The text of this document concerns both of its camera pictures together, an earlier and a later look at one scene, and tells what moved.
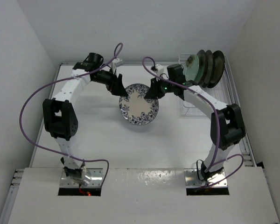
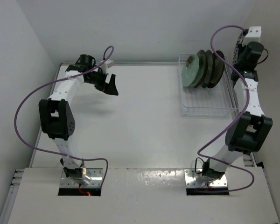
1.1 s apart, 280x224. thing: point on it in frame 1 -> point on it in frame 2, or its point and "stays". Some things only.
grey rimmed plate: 209,58 stays
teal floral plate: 201,55 stays
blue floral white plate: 136,109 -> 242,35
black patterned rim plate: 218,68 stays
